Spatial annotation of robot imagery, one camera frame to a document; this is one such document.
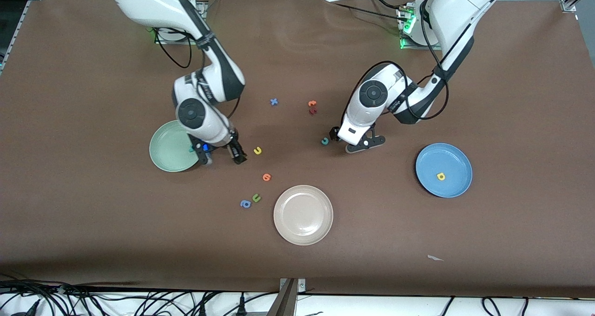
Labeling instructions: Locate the green plate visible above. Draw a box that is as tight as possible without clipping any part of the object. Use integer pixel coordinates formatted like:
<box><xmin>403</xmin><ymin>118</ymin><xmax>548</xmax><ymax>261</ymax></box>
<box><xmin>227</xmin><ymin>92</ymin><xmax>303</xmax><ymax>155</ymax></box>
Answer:
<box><xmin>149</xmin><ymin>119</ymin><xmax>205</xmax><ymax>173</ymax></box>

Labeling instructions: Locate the beige plate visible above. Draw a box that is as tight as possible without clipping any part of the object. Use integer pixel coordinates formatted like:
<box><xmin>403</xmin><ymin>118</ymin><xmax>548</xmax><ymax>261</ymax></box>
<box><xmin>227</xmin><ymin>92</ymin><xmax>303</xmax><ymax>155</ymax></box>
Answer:
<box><xmin>273</xmin><ymin>184</ymin><xmax>334</xmax><ymax>246</ymax></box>

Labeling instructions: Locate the blue plate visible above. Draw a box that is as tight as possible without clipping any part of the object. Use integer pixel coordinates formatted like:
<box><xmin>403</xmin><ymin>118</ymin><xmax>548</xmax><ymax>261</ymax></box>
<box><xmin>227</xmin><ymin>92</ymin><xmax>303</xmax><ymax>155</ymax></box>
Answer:
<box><xmin>415</xmin><ymin>143</ymin><xmax>473</xmax><ymax>198</ymax></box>

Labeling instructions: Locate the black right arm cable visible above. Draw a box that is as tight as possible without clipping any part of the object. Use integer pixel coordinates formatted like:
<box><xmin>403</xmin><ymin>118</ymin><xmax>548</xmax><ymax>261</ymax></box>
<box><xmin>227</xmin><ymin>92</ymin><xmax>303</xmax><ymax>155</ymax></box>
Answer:
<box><xmin>153</xmin><ymin>26</ymin><xmax>242</xmax><ymax>121</ymax></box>

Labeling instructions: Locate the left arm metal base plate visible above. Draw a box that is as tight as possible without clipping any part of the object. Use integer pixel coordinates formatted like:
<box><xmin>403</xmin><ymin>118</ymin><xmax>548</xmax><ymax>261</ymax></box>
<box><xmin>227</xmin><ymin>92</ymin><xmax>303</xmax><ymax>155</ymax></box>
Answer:
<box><xmin>399</xmin><ymin>5</ymin><xmax>441</xmax><ymax>51</ymax></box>

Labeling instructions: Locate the black cable on tabletop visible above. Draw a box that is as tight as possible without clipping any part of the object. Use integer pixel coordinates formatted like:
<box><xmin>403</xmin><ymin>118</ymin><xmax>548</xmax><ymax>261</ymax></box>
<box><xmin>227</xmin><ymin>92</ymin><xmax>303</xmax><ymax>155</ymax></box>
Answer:
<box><xmin>325</xmin><ymin>0</ymin><xmax>406</xmax><ymax>21</ymax></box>

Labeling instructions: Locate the metal table bracket post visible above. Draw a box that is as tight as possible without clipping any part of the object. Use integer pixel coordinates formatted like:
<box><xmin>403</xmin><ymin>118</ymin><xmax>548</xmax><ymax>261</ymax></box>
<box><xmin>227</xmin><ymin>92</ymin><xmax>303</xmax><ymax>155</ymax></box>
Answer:
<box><xmin>267</xmin><ymin>278</ymin><xmax>307</xmax><ymax>316</ymax></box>

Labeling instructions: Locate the thin black looped cable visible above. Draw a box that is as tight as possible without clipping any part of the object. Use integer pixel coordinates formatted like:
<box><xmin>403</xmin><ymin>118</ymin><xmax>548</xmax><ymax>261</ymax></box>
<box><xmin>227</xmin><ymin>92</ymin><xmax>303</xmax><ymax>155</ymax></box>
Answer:
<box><xmin>481</xmin><ymin>296</ymin><xmax>506</xmax><ymax>316</ymax></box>

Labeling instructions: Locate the aluminium table edge rail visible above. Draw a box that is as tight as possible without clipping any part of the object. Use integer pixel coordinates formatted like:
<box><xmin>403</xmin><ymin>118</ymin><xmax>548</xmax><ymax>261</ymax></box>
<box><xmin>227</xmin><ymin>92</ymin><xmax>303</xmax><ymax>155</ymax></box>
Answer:
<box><xmin>0</xmin><ymin>0</ymin><xmax>34</xmax><ymax>72</ymax></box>

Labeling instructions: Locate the thick black cable bundle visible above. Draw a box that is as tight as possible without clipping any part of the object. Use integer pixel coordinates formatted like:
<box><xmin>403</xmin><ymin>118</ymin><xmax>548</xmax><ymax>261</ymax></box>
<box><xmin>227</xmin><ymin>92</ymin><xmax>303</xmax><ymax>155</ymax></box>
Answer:
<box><xmin>0</xmin><ymin>274</ymin><xmax>140</xmax><ymax>316</ymax></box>

